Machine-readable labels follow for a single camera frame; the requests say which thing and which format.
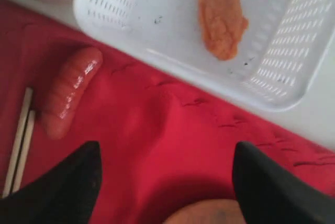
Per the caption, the red scalloped table cloth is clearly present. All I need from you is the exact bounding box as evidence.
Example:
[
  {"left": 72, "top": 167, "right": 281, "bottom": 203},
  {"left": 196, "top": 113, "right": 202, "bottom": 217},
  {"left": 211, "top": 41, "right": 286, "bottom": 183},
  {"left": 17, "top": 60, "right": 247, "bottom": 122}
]
[{"left": 1, "top": 0, "right": 334, "bottom": 223}]

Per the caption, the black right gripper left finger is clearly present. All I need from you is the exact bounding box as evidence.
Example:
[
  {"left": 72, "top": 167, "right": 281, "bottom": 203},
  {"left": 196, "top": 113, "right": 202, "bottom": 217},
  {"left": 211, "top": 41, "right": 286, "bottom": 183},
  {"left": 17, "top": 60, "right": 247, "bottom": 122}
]
[{"left": 1, "top": 141, "right": 102, "bottom": 223}]

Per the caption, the orange fried nugget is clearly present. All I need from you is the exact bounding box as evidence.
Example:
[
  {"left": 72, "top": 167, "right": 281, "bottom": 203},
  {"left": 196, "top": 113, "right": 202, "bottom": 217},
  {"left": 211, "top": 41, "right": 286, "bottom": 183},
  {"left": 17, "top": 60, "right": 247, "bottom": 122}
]
[{"left": 198, "top": 0, "right": 249, "bottom": 60}]

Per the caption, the round brown wooden plate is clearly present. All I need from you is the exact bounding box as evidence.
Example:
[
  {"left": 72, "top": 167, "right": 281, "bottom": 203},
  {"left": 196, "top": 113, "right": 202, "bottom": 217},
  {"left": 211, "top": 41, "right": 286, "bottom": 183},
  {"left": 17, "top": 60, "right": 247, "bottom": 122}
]
[{"left": 164, "top": 199, "right": 246, "bottom": 224}]

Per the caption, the red sausage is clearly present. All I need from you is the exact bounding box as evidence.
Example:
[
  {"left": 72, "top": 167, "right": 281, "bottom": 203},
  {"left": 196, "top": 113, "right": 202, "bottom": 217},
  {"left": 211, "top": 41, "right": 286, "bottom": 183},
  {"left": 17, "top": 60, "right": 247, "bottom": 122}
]
[{"left": 40, "top": 47, "right": 103, "bottom": 139}]

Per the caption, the left wooden chopstick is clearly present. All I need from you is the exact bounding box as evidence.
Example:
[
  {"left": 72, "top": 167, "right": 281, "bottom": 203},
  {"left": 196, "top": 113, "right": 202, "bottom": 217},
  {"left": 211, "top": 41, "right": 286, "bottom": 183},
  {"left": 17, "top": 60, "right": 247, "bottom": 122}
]
[{"left": 2, "top": 87, "right": 33, "bottom": 198}]

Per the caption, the white perforated plastic basket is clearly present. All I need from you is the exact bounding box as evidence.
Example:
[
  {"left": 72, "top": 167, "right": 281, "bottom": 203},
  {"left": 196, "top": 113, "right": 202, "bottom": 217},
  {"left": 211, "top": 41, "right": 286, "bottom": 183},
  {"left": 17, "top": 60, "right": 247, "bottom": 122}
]
[{"left": 73, "top": 0, "right": 334, "bottom": 111}]

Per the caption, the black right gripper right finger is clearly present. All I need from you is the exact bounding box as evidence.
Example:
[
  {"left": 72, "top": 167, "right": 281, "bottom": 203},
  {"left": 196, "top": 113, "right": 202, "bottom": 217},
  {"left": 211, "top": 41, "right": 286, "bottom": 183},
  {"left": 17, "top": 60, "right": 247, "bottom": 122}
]
[{"left": 232, "top": 142, "right": 334, "bottom": 223}]

